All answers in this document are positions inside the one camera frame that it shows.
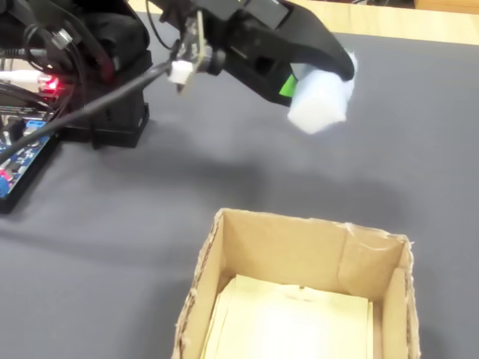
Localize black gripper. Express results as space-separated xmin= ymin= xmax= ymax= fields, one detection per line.
xmin=194 ymin=0 xmax=356 ymax=109

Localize white blue foam block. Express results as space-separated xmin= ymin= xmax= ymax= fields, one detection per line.
xmin=287 ymin=49 xmax=359 ymax=135

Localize open brown cardboard box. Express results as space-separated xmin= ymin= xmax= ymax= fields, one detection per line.
xmin=171 ymin=207 xmax=421 ymax=359

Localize dark grey table mat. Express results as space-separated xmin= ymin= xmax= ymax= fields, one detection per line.
xmin=0 ymin=10 xmax=479 ymax=359

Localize brown wooden furniture piece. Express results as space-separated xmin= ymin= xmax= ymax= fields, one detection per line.
xmin=412 ymin=0 xmax=479 ymax=10

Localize pale yellow paper sheets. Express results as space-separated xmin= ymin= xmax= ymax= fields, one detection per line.
xmin=201 ymin=274 xmax=376 ymax=359

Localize blue controller circuit board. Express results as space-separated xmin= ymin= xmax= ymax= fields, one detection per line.
xmin=0 ymin=118 xmax=53 ymax=199

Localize black circuit board holder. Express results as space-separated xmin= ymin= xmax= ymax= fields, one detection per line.
xmin=0 ymin=129 xmax=63 ymax=216

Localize thick black camera cable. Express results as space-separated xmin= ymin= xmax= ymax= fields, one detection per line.
xmin=0 ymin=60 xmax=192 ymax=168

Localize thin black wire bundle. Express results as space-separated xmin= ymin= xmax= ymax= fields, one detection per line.
xmin=22 ymin=22 xmax=94 ymax=130

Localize white usb cable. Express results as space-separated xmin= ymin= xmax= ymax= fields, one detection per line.
xmin=0 ymin=70 xmax=52 ymax=85

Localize black plug cable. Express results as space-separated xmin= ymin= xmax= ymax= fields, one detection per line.
xmin=0 ymin=46 xmax=48 ymax=63

